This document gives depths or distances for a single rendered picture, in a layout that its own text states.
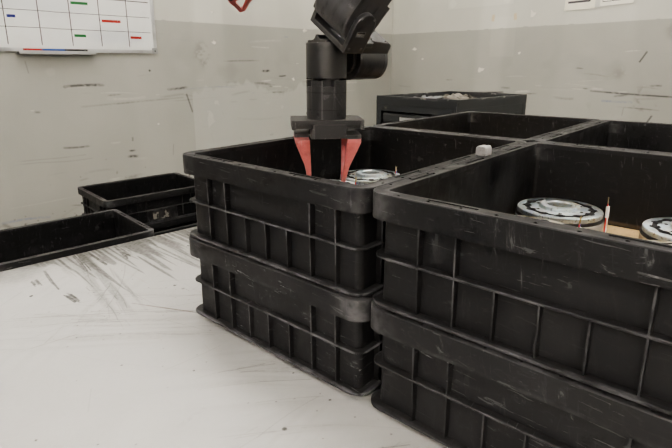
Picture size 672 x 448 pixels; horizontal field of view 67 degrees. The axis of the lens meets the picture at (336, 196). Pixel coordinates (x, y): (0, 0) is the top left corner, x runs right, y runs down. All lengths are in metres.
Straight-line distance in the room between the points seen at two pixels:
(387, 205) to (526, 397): 0.19
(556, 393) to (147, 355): 0.46
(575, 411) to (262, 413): 0.29
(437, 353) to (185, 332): 0.37
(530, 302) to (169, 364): 0.42
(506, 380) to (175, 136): 3.41
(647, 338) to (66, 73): 3.30
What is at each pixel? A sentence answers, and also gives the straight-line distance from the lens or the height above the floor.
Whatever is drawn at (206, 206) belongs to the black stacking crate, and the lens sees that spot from 0.64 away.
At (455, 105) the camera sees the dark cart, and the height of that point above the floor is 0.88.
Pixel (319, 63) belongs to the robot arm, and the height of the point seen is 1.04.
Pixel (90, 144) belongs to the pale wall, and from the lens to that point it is 3.50.
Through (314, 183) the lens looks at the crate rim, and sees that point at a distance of 0.49.
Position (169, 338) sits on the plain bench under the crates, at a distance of 0.70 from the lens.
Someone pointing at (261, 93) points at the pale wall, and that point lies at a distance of 4.05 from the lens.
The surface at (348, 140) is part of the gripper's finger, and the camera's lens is 0.71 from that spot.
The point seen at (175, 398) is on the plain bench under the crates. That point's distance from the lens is 0.59.
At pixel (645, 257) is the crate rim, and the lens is 0.37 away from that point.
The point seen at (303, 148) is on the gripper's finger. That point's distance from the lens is 0.71.
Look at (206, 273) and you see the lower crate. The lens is 0.70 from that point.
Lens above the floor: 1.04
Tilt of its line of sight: 15 degrees down
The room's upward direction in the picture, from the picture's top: straight up
